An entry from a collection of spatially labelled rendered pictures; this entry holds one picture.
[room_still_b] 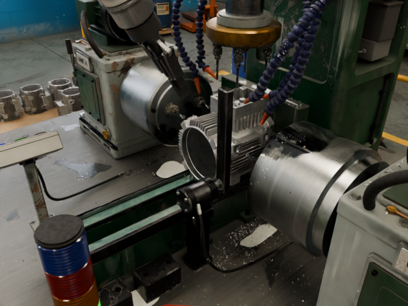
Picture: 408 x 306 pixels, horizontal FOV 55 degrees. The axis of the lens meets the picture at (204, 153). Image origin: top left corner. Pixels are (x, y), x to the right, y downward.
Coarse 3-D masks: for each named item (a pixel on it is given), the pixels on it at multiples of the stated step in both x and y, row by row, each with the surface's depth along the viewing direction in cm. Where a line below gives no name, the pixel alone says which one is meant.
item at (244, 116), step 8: (240, 88) 108; (248, 88) 108; (216, 96) 104; (240, 96) 109; (216, 104) 103; (240, 104) 103; (248, 104) 99; (256, 104) 101; (264, 104) 103; (216, 112) 104; (240, 112) 99; (248, 112) 100; (256, 112) 102; (264, 112) 104; (240, 120) 100; (248, 120) 101; (256, 120) 104; (232, 128) 101; (240, 128) 101; (248, 128) 103
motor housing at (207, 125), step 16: (192, 128) 105; (208, 128) 97; (192, 144) 110; (208, 144) 113; (256, 144) 102; (192, 160) 110; (208, 160) 112; (240, 160) 100; (192, 176) 109; (208, 176) 107
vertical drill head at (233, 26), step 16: (240, 0) 87; (256, 0) 87; (224, 16) 89; (240, 16) 89; (256, 16) 89; (208, 32) 92; (224, 32) 87; (240, 32) 86; (256, 32) 86; (272, 32) 88; (240, 48) 89; (240, 64) 93
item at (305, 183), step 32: (288, 128) 84; (320, 128) 84; (256, 160) 91; (288, 160) 78; (320, 160) 75; (352, 160) 74; (256, 192) 83; (288, 192) 77; (320, 192) 72; (288, 224) 78; (320, 224) 73
